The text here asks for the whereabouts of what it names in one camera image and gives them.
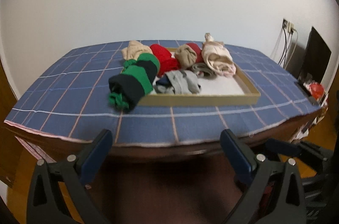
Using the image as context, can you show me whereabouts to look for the grey striped folded underwear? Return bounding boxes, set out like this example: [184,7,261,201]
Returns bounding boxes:
[190,62,217,79]

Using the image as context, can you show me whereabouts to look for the green and navy striped underwear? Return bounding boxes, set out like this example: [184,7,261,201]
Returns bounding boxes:
[109,53,160,113]

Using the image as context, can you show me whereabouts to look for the blue plaid tablecloth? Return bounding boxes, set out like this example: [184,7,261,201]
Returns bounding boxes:
[5,42,319,146]

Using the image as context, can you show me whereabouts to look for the beige dotted underwear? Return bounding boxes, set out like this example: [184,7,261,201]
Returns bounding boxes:
[121,40,152,61]

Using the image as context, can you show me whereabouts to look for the bright red underwear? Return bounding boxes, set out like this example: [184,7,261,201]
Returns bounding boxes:
[150,44,181,77]

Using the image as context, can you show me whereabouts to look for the wooden table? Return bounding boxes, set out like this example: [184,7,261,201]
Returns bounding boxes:
[0,96,329,187]

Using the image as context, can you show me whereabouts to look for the wall socket with plugs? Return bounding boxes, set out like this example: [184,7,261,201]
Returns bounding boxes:
[282,19,295,34]

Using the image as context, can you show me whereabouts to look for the dark red rolled underwear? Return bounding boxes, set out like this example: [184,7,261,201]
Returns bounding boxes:
[186,42,204,64]

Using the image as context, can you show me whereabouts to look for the black monitor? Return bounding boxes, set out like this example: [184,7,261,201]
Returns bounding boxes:
[298,27,332,83]

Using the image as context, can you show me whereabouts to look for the cream pink underwear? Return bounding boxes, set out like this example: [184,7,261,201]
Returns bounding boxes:
[201,32,236,77]

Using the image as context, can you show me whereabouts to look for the red and white small object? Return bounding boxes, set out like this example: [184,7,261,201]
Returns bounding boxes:
[303,82,325,105]

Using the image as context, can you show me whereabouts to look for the hanging cables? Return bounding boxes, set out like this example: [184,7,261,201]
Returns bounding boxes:
[269,26,299,70]

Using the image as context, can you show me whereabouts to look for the tan rolled underwear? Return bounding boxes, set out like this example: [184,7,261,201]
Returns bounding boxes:
[174,44,197,69]

